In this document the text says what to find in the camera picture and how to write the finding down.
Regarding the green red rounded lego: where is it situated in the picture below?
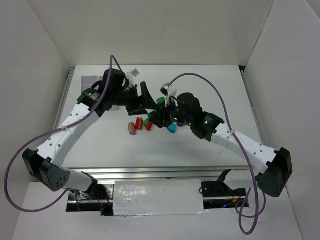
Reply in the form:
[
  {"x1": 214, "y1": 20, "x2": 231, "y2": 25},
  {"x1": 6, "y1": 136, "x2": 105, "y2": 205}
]
[{"x1": 143, "y1": 118, "x2": 153, "y2": 131}]

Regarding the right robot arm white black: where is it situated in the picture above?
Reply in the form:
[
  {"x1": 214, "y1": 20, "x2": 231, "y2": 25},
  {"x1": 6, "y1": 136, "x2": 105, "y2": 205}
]
[{"x1": 150, "y1": 83, "x2": 293, "y2": 198}]

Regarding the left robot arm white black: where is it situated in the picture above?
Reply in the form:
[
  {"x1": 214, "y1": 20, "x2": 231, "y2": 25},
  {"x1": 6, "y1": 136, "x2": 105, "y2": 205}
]
[{"x1": 22, "y1": 68, "x2": 156, "y2": 193}]

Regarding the red brown lego brick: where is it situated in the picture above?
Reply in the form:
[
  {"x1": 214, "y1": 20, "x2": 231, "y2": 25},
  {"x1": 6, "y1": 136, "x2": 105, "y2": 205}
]
[{"x1": 135, "y1": 117, "x2": 144, "y2": 130}]

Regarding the green square lego brick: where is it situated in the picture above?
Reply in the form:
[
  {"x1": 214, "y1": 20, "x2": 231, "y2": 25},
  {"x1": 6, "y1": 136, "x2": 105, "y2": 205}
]
[{"x1": 156, "y1": 97, "x2": 166, "y2": 104}]

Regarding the white divided container right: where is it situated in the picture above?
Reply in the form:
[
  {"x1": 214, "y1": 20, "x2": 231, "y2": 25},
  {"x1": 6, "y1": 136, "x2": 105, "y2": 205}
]
[{"x1": 110, "y1": 106, "x2": 119, "y2": 111}]

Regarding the teal rounded lego brick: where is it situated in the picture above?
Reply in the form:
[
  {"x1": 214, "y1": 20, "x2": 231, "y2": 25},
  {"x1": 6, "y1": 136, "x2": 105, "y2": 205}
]
[{"x1": 167, "y1": 123, "x2": 177, "y2": 134}]

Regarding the purple top brown lego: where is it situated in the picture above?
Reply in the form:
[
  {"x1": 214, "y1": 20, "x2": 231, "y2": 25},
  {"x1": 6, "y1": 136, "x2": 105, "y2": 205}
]
[{"x1": 128, "y1": 122, "x2": 136, "y2": 136}]

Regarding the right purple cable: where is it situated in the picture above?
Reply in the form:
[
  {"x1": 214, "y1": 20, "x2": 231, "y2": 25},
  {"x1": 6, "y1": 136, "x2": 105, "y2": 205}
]
[{"x1": 167, "y1": 72, "x2": 261, "y2": 235}]

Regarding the purple cable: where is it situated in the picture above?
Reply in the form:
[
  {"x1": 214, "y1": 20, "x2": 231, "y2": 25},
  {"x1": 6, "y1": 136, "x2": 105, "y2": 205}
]
[
  {"x1": 167, "y1": 72, "x2": 261, "y2": 235},
  {"x1": 4, "y1": 54, "x2": 125, "y2": 213}
]

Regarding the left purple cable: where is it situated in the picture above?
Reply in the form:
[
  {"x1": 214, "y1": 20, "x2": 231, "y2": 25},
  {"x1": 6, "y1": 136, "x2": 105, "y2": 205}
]
[{"x1": 4, "y1": 54, "x2": 125, "y2": 213}]

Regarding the side aluminium rail right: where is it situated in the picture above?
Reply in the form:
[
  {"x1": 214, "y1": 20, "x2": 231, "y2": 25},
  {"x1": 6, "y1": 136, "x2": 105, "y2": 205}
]
[{"x1": 238, "y1": 65, "x2": 266, "y2": 144}]

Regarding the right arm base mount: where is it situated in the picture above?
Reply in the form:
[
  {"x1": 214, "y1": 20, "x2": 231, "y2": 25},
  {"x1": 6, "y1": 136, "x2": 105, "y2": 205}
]
[{"x1": 199, "y1": 181, "x2": 247, "y2": 210}]

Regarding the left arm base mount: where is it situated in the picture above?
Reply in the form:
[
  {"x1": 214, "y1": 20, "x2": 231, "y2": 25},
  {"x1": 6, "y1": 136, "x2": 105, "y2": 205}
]
[{"x1": 66, "y1": 184, "x2": 115, "y2": 217}]

